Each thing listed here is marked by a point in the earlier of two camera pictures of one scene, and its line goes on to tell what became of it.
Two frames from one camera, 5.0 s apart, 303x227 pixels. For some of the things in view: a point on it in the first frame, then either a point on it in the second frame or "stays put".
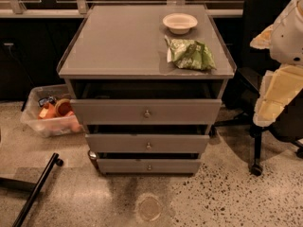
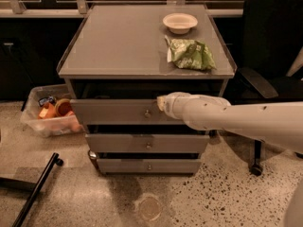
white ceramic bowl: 180,24 stays put
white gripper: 288,43 → 172,105
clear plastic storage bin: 49,111 stays put
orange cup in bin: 47,112 stays put
